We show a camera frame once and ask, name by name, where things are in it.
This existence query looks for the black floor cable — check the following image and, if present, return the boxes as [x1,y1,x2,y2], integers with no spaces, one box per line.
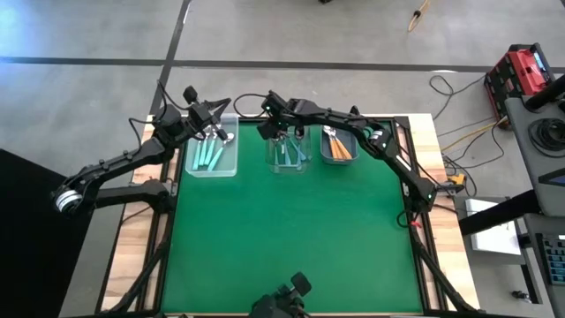
[428,73,486,121]

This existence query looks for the green table mat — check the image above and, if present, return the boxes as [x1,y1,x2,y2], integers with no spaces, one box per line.
[159,119,425,314]

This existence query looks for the red black tool case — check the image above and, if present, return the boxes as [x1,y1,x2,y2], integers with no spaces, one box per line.
[484,42,555,132]

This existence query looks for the clear plastic bin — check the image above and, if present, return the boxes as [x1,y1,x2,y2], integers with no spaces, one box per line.
[266,112,315,174]

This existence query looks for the grey equipment cart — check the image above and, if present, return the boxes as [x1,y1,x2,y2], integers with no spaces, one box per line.
[504,95,565,217]

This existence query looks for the yellow extension cable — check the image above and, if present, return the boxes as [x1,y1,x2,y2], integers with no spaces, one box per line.
[441,115,509,143]

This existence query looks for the black floor mat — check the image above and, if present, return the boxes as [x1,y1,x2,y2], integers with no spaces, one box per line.
[0,148,102,318]

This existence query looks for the frosted white plastic bin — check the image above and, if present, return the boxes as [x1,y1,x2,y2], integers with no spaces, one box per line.
[185,112,240,178]

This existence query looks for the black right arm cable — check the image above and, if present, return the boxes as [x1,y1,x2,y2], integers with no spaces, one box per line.
[232,92,269,120]

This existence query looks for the blue-handled metal spoon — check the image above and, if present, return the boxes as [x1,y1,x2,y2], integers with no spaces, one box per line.
[271,134,282,173]
[280,133,294,168]
[289,125,309,163]

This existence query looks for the black table-level camera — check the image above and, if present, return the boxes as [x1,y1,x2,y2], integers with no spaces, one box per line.
[248,270,313,318]

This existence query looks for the black coiled cable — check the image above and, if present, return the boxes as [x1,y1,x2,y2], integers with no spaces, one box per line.
[527,117,565,159]

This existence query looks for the yellow cable plug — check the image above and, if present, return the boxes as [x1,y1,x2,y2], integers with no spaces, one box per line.
[445,172,468,189]

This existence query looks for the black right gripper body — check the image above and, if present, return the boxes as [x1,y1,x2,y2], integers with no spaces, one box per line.
[261,89,293,130]

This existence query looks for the black round pole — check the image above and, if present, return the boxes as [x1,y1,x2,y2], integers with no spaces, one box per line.
[524,73,565,112]

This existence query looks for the blue-grey plastic bin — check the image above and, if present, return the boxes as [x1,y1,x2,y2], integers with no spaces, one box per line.
[319,119,359,165]

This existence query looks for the black diagonal bar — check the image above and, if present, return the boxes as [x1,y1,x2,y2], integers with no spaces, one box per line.
[457,188,543,238]

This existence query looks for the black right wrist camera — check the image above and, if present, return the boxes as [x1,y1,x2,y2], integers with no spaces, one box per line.
[256,119,280,142]

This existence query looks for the white box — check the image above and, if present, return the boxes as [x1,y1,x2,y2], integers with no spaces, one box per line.
[464,197,523,257]

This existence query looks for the orange-handled metal spoon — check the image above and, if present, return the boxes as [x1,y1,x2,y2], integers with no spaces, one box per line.
[328,127,350,161]
[325,125,344,161]
[321,125,339,161]
[330,130,354,161]

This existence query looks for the yellow floor cable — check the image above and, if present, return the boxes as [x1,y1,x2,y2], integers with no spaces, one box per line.
[405,0,432,34]

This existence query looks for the dark tablet screen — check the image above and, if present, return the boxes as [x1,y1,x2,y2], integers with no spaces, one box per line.
[537,166,565,187]

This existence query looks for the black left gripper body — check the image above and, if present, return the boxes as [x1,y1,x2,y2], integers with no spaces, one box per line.
[182,85,218,134]

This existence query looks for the blue-keyed control panel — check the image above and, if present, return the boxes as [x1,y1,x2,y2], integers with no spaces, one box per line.
[539,232,565,287]

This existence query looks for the black metal table frame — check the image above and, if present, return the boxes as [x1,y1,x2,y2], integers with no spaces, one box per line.
[99,105,480,318]

